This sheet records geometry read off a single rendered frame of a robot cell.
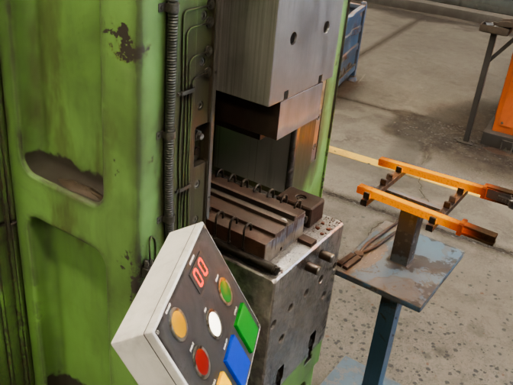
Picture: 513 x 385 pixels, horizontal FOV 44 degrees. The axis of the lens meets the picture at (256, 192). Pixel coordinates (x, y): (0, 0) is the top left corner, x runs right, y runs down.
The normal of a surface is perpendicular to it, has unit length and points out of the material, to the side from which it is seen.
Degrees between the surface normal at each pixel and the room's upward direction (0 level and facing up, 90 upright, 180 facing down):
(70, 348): 90
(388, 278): 0
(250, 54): 90
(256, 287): 90
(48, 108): 89
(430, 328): 0
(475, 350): 0
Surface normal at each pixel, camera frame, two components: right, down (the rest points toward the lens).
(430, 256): 0.08, -0.87
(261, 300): -0.56, 0.36
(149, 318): -0.42, -0.83
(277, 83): 0.82, 0.33
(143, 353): -0.16, 0.46
